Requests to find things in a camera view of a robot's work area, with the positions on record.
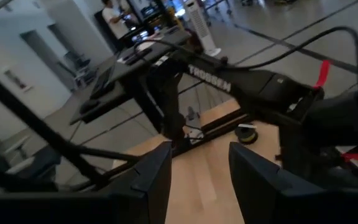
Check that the white tower fan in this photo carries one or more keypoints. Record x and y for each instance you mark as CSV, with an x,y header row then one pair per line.
x,y
200,25

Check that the black computer mouse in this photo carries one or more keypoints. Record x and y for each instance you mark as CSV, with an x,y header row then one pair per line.
x,y
89,106

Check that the black desk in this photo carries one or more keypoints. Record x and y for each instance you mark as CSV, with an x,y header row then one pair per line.
x,y
129,71

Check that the person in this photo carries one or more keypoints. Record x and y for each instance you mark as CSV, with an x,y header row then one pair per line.
x,y
113,18

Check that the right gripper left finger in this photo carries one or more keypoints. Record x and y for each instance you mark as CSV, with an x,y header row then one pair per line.
x,y
148,189

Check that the small wall sign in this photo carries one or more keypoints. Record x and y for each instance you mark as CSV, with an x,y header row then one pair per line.
x,y
17,80

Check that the black keyboard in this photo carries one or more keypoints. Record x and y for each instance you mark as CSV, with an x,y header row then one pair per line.
x,y
102,82

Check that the grey cabinet with white top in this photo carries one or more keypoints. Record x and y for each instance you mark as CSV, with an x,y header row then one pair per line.
x,y
39,161

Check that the black tape roll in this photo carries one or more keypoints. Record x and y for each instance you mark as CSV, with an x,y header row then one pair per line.
x,y
246,135

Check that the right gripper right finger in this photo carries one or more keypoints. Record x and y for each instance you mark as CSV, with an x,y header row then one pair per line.
x,y
256,189

